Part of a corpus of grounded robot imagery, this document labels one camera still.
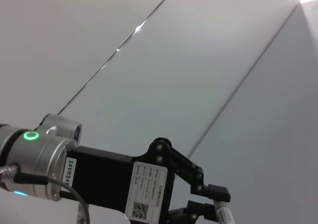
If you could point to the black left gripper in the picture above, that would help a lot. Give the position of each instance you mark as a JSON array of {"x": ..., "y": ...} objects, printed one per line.
[{"x": 104, "y": 179}]

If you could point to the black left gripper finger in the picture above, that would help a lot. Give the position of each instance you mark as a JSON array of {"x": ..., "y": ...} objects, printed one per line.
[
  {"x": 218, "y": 194},
  {"x": 201, "y": 209}
]

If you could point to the grey white ballpoint pen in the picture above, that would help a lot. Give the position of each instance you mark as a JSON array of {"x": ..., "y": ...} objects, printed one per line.
[{"x": 224, "y": 214}]

